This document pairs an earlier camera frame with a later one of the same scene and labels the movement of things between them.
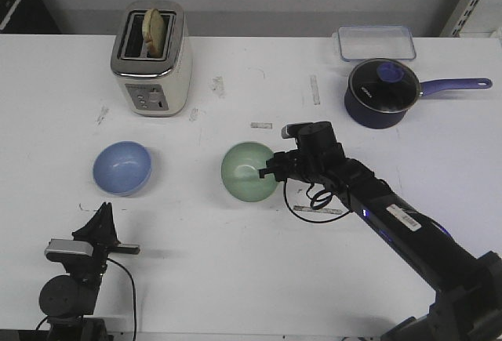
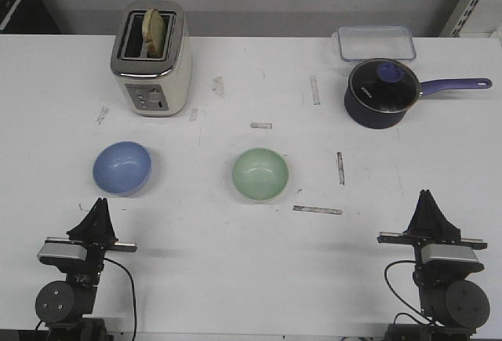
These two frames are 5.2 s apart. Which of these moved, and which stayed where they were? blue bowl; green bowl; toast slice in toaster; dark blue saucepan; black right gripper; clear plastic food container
Moved: green bowl; black right gripper
Stayed: clear plastic food container; toast slice in toaster; dark blue saucepan; blue bowl
